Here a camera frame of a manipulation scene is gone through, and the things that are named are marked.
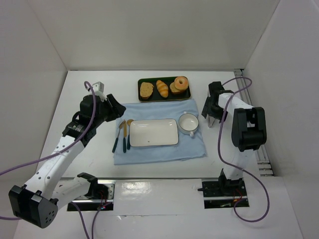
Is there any striped bread roll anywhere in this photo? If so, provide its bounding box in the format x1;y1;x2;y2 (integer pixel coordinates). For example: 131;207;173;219
156;80;168;98

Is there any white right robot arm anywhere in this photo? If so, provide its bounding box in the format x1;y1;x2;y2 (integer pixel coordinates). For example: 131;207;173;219
201;82;267;197

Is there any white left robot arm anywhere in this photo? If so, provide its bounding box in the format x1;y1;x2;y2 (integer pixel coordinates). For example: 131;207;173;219
8;94;126;229

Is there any large bread slice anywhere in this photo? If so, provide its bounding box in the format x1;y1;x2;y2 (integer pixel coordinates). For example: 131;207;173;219
140;82;154;100

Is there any small bread slice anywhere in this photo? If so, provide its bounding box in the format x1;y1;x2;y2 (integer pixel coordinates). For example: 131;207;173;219
169;82;185;95

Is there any gold spoon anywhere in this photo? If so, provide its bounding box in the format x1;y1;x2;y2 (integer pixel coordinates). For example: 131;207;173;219
127;119;134;150

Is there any gold knife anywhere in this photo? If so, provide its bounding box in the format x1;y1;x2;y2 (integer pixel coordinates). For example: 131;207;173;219
123;120;127;153

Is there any orange sugared donut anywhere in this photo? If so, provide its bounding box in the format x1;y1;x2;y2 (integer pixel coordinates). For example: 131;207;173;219
174;76;189;91

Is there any dark green tray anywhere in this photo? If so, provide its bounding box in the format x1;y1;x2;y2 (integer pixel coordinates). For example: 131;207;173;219
138;76;191;103

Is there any white rectangular plate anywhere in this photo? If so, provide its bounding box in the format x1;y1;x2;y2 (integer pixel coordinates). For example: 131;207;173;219
130;119;179;147

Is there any light blue cloth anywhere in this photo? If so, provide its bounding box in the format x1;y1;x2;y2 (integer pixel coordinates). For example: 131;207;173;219
113;99;206;165

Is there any white bowl with handles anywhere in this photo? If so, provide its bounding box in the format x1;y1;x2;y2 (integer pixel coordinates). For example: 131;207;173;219
178;112;199;137

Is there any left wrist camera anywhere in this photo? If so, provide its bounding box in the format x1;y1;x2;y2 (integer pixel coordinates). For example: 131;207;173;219
92;82;104;93

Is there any aluminium rail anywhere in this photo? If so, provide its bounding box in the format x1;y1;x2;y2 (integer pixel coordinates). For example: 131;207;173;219
233;68;275;177

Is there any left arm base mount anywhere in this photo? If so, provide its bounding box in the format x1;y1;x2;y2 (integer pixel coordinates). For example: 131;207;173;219
72;179;115;212

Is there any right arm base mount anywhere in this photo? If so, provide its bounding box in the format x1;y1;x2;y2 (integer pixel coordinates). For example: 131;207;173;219
197;179;250;209

